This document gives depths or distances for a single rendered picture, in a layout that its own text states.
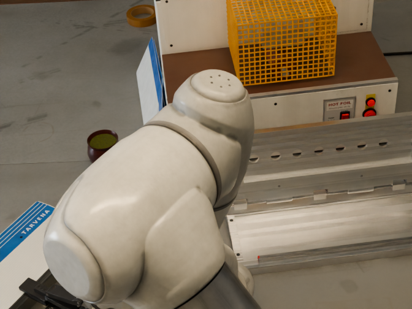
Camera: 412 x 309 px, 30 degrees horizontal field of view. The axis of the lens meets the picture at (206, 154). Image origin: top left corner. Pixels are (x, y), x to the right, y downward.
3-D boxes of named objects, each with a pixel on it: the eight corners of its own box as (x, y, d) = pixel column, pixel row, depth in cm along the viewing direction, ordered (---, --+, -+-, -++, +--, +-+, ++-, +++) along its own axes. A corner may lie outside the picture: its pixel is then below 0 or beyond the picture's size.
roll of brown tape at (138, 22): (165, 19, 248) (164, 12, 247) (139, 30, 244) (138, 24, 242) (146, 7, 255) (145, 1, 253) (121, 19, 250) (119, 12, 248)
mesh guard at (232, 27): (238, 86, 181) (236, 25, 170) (227, 41, 196) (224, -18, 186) (334, 75, 182) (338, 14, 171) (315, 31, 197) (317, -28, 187)
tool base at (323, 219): (237, 276, 164) (236, 265, 161) (224, 209, 180) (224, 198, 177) (439, 251, 166) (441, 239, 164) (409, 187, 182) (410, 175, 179)
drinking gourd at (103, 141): (87, 168, 194) (81, 133, 187) (120, 158, 196) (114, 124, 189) (97, 188, 188) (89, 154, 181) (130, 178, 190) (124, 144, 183)
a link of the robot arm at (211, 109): (187, 137, 110) (127, 190, 101) (202, 35, 97) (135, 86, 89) (263, 182, 106) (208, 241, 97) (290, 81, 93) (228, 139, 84)
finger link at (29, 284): (45, 303, 149) (45, 301, 149) (18, 289, 152) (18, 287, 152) (55, 293, 151) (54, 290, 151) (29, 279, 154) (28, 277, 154)
